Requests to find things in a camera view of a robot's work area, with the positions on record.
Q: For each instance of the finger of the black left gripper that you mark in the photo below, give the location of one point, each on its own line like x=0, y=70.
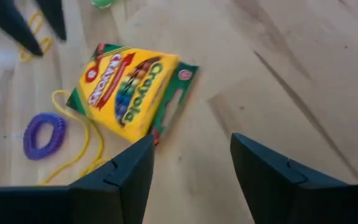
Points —
x=53, y=15
x=8, y=18

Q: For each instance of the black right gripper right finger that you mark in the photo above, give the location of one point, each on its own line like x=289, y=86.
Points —
x=272, y=186

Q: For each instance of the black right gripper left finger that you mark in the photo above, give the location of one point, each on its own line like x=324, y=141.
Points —
x=120, y=186

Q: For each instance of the green coil wristband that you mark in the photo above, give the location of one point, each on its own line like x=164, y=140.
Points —
x=102, y=3

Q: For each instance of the purple coil wristband keyring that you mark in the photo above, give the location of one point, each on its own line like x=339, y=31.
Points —
x=61, y=130

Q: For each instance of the yellow green crayon box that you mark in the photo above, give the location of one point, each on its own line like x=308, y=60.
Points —
x=129, y=90

